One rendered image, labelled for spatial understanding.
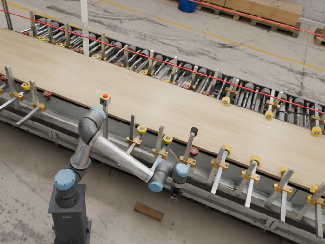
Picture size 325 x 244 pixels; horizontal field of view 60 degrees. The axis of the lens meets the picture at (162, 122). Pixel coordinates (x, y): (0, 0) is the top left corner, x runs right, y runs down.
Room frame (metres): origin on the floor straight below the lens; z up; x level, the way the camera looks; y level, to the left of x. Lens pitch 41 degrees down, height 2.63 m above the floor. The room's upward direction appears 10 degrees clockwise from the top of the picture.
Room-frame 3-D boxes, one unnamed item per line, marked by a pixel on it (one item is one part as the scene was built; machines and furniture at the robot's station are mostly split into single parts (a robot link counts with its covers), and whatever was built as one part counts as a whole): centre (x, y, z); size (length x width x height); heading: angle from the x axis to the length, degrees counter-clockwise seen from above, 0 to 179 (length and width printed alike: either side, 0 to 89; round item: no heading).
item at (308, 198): (1.34, -1.23, 0.95); 0.13 x 0.06 x 0.05; 75
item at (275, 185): (1.40, -0.99, 0.95); 0.13 x 0.06 x 0.05; 75
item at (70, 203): (1.22, 0.64, 0.65); 0.19 x 0.19 x 0.10
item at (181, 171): (1.23, -0.18, 1.14); 0.10 x 0.09 x 0.12; 78
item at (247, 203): (1.42, -0.75, 0.95); 0.50 x 0.04 x 0.04; 165
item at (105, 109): (1.80, 0.49, 0.93); 0.05 x 0.04 x 0.45; 75
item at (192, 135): (1.61, -0.24, 0.93); 0.03 x 0.03 x 0.48; 75
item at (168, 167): (1.24, -0.07, 1.14); 0.12 x 0.12 x 0.09; 78
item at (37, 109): (1.91, 1.19, 0.81); 0.43 x 0.03 x 0.04; 165
